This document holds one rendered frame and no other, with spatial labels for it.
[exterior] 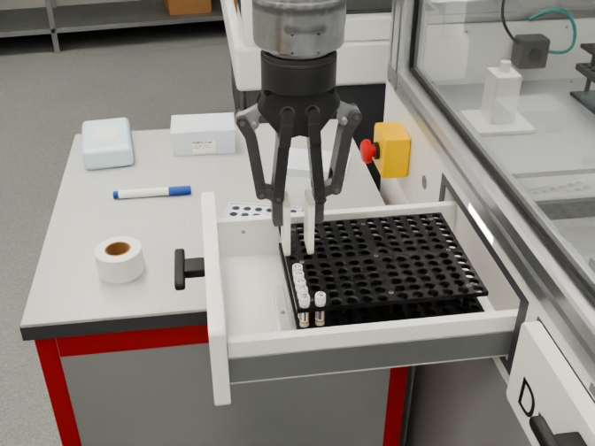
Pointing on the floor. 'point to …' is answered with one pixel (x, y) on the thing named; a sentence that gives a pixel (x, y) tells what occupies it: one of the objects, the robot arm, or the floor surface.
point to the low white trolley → (180, 313)
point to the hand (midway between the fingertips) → (297, 223)
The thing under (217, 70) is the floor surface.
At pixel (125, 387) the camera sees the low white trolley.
